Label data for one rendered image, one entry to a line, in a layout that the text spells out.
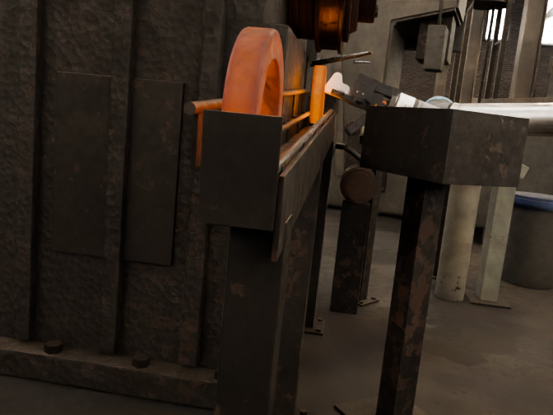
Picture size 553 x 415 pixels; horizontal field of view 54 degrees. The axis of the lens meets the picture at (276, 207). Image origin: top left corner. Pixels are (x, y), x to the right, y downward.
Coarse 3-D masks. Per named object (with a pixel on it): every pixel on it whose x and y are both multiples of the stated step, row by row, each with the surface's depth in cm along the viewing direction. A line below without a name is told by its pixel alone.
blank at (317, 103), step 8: (320, 72) 141; (312, 80) 141; (320, 80) 140; (312, 88) 140; (320, 88) 140; (312, 96) 140; (320, 96) 140; (312, 104) 141; (320, 104) 141; (312, 112) 143; (320, 112) 142; (312, 120) 146
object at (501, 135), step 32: (384, 128) 116; (416, 128) 107; (448, 128) 100; (480, 128) 102; (512, 128) 106; (384, 160) 116; (416, 160) 107; (448, 160) 100; (480, 160) 104; (512, 160) 108; (416, 192) 118; (416, 224) 118; (416, 256) 118; (416, 288) 120; (416, 320) 122; (384, 352) 127; (416, 352) 123; (384, 384) 126; (416, 384) 125
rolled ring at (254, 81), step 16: (240, 32) 54; (256, 32) 54; (272, 32) 55; (240, 48) 52; (256, 48) 52; (272, 48) 56; (240, 64) 51; (256, 64) 51; (272, 64) 60; (240, 80) 51; (256, 80) 51; (272, 80) 63; (224, 96) 51; (240, 96) 51; (256, 96) 50; (272, 96) 64; (240, 112) 51; (256, 112) 51; (272, 112) 65
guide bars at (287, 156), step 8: (328, 112) 140; (320, 120) 111; (312, 128) 91; (304, 136) 79; (312, 136) 99; (296, 144) 68; (304, 144) 75; (288, 152) 60; (296, 152) 66; (280, 160) 54; (288, 160) 58; (280, 168) 52
